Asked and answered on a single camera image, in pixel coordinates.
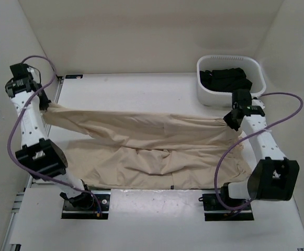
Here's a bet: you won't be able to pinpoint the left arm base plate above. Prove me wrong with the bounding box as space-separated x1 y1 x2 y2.
61 189 111 220

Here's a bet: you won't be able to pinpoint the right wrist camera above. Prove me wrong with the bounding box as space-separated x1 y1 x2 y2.
232 89 252 109

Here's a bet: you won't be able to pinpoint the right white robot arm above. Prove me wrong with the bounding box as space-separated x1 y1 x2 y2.
219 102 299 209

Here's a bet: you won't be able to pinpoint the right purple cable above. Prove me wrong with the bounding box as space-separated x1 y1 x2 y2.
213 92 304 211

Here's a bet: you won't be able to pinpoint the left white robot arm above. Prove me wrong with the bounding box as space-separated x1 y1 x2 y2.
5 76 95 210

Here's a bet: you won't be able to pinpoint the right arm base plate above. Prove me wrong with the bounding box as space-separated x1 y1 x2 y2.
198 193 254 222

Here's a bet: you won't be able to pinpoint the aluminium frame rail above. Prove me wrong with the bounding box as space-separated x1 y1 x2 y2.
44 76 64 135

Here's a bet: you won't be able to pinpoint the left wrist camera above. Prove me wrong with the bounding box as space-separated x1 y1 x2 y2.
10 63 30 81

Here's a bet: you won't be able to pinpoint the white plastic basket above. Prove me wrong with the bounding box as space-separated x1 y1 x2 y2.
196 55 266 107

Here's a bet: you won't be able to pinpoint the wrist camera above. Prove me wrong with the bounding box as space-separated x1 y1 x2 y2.
232 89 252 109
10 63 30 81

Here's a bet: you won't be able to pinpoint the beige trousers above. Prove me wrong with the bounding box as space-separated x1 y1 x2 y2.
42 104 252 189

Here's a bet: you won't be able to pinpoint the black trousers in basket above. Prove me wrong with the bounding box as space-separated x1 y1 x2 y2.
199 67 253 93

